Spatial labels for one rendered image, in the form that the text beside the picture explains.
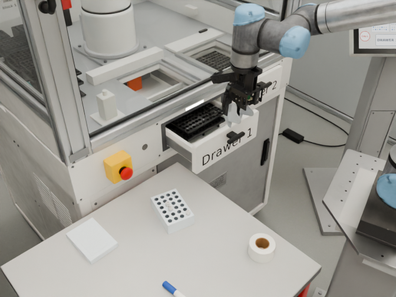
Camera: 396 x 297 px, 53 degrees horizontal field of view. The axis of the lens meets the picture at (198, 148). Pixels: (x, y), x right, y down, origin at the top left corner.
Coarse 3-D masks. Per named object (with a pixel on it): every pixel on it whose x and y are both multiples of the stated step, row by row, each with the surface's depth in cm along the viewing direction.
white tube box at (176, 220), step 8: (168, 192) 122; (176, 192) 122; (152, 200) 119; (160, 200) 119; (168, 200) 119; (176, 200) 119; (160, 208) 118; (176, 208) 118; (184, 208) 117; (160, 216) 116; (168, 216) 115; (176, 216) 114; (184, 216) 114; (192, 216) 114; (168, 224) 112; (176, 224) 113; (184, 224) 115; (192, 224) 116; (168, 232) 113
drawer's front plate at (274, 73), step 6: (276, 66) 158; (264, 72) 154; (270, 72) 155; (276, 72) 158; (258, 78) 150; (264, 78) 153; (270, 78) 156; (276, 78) 160; (276, 84) 162; (270, 90) 161; (276, 90) 164; (264, 96) 159; (234, 102) 146
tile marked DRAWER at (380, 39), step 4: (376, 36) 160; (380, 36) 160; (384, 36) 160; (388, 36) 160; (392, 36) 160; (376, 40) 160; (380, 40) 160; (384, 40) 160; (388, 40) 160; (392, 40) 160; (376, 44) 159; (380, 44) 159; (384, 44) 159; (388, 44) 160; (392, 44) 160
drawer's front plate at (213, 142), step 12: (252, 120) 133; (216, 132) 124; (228, 132) 126; (252, 132) 137; (204, 144) 121; (216, 144) 125; (228, 144) 130; (240, 144) 135; (192, 156) 121; (216, 156) 128; (192, 168) 125; (204, 168) 127
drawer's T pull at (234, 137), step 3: (231, 132) 127; (234, 132) 127; (240, 132) 127; (243, 132) 127; (228, 135) 126; (231, 135) 126; (234, 135) 126; (237, 135) 125; (240, 135) 126; (243, 135) 127; (231, 138) 124; (234, 138) 124; (237, 138) 125; (228, 141) 123; (231, 141) 123; (234, 141) 125
